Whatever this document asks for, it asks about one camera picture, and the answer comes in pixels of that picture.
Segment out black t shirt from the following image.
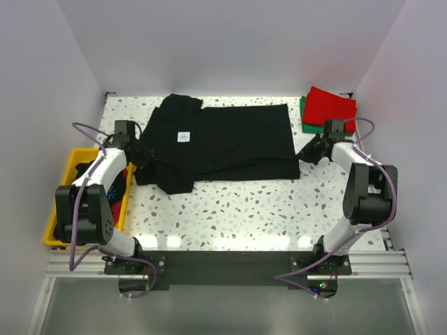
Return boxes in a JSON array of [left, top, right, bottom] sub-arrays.
[[135, 94, 300, 195]]

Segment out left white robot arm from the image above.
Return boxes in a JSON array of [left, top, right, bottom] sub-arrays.
[[54, 120, 153, 274]]

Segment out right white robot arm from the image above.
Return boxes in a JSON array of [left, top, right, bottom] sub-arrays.
[[297, 119, 398, 274]]

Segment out folded green t shirt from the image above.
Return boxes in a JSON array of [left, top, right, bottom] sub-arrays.
[[300, 96, 324, 134]]

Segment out folded red t shirt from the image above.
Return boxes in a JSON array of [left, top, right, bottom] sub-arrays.
[[304, 87, 357, 128]]

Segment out black clothes in bin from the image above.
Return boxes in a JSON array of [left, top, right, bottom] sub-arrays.
[[75, 161, 128, 207]]

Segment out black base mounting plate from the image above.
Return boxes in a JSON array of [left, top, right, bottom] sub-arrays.
[[102, 251, 352, 295]]

